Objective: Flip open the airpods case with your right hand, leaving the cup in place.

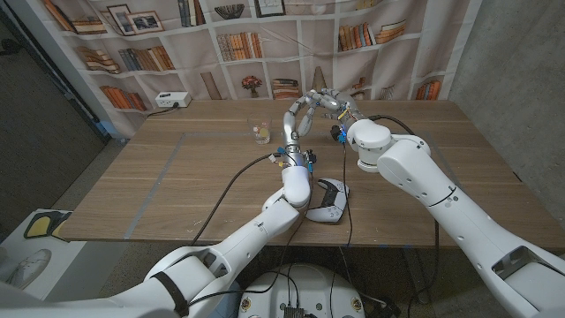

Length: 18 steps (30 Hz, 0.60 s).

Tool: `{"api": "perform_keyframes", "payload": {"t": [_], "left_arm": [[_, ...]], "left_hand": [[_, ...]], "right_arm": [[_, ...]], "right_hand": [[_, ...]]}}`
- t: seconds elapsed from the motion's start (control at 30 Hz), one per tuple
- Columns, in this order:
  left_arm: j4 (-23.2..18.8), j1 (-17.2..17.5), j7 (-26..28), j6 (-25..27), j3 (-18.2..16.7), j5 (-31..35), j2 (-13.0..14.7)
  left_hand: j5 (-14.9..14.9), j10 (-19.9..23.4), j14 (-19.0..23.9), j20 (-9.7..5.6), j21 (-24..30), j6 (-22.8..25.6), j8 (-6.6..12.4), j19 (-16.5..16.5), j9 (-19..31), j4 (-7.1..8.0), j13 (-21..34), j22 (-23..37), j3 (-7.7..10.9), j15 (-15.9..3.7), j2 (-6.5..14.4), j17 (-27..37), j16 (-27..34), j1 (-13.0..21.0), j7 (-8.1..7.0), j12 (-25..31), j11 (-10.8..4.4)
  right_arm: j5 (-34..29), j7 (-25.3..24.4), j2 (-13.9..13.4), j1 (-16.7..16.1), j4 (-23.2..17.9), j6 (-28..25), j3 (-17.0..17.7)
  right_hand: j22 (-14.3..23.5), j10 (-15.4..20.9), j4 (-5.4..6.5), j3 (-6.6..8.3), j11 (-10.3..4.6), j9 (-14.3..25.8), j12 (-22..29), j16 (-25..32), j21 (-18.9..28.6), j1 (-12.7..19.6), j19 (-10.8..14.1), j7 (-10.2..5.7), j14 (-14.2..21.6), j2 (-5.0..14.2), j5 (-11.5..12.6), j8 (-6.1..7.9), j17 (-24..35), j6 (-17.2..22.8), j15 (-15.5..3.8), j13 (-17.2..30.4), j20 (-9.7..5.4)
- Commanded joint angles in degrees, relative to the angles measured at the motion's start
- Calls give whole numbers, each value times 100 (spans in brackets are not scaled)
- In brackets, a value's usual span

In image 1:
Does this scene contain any white power strip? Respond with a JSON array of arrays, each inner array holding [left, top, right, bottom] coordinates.
[[154, 91, 192, 109]]

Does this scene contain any black power strip cord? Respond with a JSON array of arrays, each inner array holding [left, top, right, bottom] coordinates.
[[147, 103, 180, 118]]

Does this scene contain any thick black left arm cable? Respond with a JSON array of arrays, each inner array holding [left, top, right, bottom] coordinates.
[[190, 152, 283, 246]]

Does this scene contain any white shoe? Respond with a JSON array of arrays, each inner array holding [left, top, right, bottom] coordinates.
[[0, 248, 52, 291]]

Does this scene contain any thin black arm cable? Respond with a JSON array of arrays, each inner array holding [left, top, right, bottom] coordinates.
[[187, 174, 317, 308], [342, 141, 354, 248]]

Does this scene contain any printed bookshelf backdrop cloth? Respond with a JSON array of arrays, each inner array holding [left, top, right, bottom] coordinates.
[[41, 0, 482, 138]]

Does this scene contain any clear glass cup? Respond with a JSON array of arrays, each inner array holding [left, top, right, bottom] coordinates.
[[247, 115, 273, 146]]

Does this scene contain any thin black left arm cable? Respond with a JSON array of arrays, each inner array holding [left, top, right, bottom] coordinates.
[[187, 174, 317, 308]]

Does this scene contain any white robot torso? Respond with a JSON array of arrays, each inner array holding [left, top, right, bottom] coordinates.
[[237, 263, 366, 318]]

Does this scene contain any white game controller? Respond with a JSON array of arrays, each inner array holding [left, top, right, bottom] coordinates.
[[305, 178, 350, 223]]

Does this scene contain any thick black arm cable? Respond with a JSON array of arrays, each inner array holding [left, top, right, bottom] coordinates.
[[368, 113, 441, 318], [190, 152, 283, 246]]

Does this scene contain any grey tape outline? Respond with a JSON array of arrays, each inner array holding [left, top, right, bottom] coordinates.
[[123, 130, 476, 242]]

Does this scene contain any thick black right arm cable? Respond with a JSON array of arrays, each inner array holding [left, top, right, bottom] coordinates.
[[368, 113, 441, 318]]

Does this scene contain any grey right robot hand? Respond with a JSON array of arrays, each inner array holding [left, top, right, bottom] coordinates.
[[315, 87, 367, 133]]

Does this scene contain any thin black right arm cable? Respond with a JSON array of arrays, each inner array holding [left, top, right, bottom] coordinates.
[[342, 141, 354, 248]]

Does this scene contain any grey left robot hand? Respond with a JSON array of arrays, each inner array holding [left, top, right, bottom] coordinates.
[[278, 90, 330, 168]]

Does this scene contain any white sheet with yellow shape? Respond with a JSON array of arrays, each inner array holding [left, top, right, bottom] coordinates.
[[0, 208, 129, 308]]

